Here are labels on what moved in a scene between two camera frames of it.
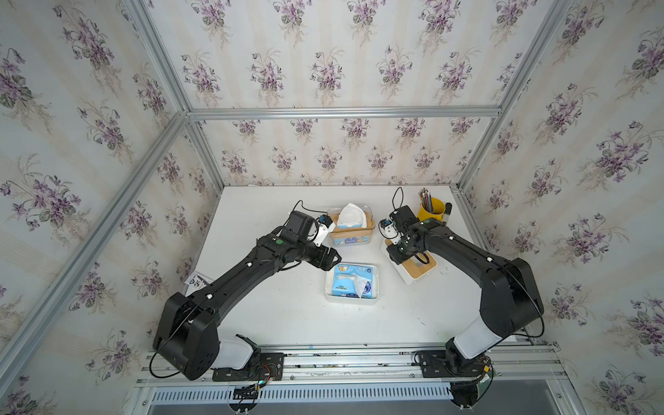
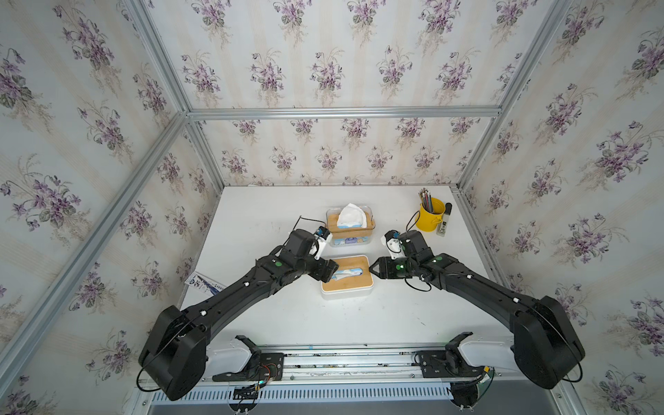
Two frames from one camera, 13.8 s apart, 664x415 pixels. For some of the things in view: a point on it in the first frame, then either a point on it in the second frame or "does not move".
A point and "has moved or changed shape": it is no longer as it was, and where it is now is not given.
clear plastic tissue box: (354, 225) does not move
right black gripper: (393, 255) -> (383, 262)
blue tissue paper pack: (352, 216) does not move
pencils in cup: (426, 200) does not move
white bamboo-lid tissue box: (411, 271) has moved or changed shape
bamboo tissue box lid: (353, 233) does not move
